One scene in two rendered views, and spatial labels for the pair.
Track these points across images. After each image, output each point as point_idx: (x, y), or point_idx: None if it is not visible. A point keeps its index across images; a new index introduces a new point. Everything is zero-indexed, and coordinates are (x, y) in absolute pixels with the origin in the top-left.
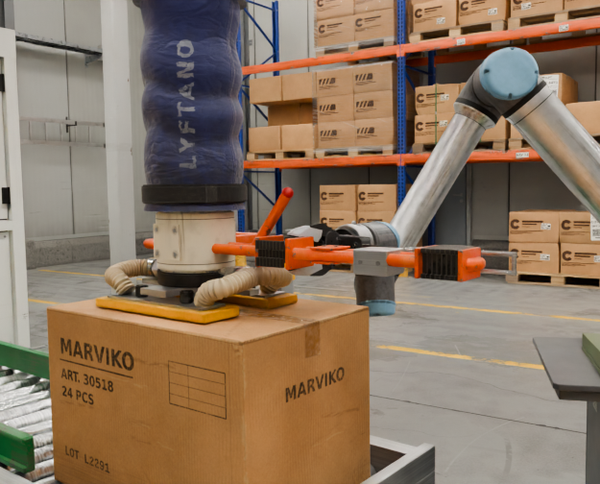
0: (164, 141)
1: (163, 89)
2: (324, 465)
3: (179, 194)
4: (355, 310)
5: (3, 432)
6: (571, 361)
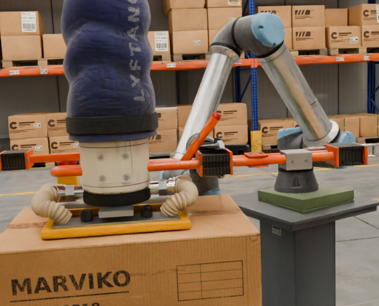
0: (117, 78)
1: (113, 30)
2: None
3: (136, 124)
4: (231, 198)
5: None
6: (269, 208)
